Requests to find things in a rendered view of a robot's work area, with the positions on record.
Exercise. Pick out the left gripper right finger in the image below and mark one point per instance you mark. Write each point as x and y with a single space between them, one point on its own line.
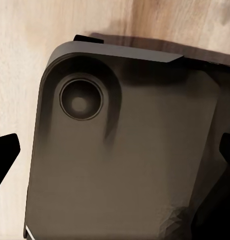
224 147

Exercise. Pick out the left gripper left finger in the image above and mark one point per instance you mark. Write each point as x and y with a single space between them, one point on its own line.
10 148

